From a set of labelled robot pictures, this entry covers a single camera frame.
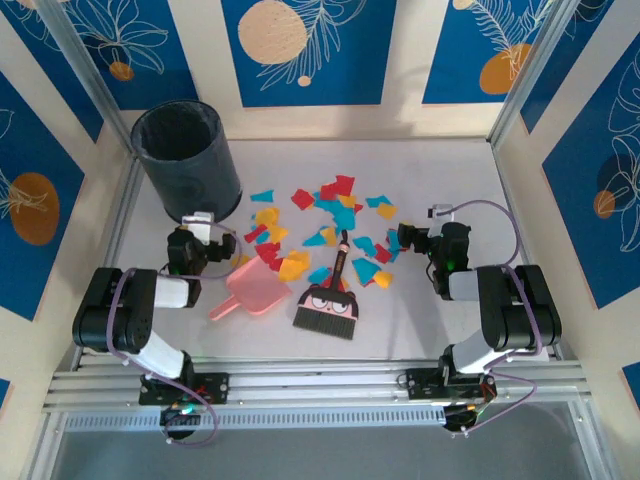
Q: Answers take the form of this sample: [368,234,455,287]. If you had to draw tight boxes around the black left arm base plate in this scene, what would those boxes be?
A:
[138,371,231,406]

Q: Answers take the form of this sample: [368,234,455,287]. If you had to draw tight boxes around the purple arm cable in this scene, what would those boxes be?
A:
[106,222,242,448]
[447,199,544,436]

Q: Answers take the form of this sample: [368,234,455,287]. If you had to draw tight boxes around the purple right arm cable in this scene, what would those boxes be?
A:
[447,199,544,436]

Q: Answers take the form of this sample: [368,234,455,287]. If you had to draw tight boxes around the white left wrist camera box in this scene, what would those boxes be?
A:
[180,211,215,246]

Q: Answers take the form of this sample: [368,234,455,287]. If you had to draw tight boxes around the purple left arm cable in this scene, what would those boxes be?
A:
[106,222,242,448]

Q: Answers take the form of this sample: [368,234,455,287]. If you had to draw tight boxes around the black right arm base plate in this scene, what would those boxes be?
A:
[405,367,497,402]

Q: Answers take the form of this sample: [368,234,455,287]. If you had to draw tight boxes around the grey slotted cable duct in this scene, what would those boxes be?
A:
[62,405,449,432]

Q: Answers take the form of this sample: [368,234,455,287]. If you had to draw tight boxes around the aluminium side rail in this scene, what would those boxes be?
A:
[72,157,144,369]
[487,139,566,361]

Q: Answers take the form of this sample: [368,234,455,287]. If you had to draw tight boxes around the aluminium corner post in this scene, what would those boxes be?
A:
[487,0,577,147]
[35,0,139,161]

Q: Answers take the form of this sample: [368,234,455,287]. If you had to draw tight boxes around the black controller board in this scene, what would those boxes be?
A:
[158,404,202,442]

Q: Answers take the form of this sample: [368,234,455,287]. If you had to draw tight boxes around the dark grey trash bin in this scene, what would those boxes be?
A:
[130,99,245,226]

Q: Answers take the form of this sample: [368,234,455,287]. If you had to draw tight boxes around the pink plastic dustpan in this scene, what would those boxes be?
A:
[208,254,294,322]

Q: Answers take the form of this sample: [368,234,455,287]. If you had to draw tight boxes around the black cartoon face hand brush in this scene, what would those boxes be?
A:
[291,228,359,342]

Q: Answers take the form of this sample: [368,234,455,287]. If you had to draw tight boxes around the aluminium front rail frame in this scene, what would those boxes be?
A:
[42,355,594,414]

